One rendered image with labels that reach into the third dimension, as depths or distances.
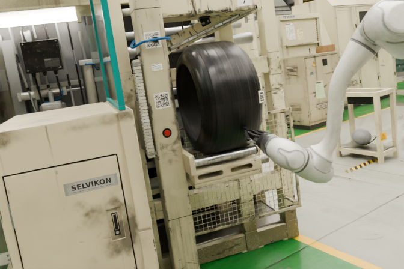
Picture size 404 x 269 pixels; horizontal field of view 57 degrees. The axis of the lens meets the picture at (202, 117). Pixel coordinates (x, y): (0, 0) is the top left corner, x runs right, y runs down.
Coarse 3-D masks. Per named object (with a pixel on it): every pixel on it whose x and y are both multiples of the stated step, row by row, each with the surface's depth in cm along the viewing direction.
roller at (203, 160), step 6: (234, 150) 187; (240, 150) 188; (246, 150) 188; (252, 150) 189; (204, 156) 183; (210, 156) 183; (216, 156) 184; (222, 156) 184; (228, 156) 185; (234, 156) 186; (240, 156) 188; (198, 162) 181; (204, 162) 182; (210, 162) 183; (216, 162) 185
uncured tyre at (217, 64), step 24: (192, 48) 182; (216, 48) 180; (240, 48) 182; (192, 72) 176; (216, 72) 169; (240, 72) 172; (192, 96) 222; (216, 96) 167; (240, 96) 170; (192, 120) 219; (216, 120) 169; (240, 120) 173; (192, 144) 200; (216, 144) 178; (240, 144) 185
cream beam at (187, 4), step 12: (168, 0) 202; (180, 0) 204; (192, 0) 207; (204, 0) 208; (216, 0) 210; (228, 0) 213; (252, 0) 217; (168, 12) 203; (180, 12) 205; (192, 12) 207; (204, 12) 209; (216, 12) 212; (228, 12) 218; (240, 12) 226
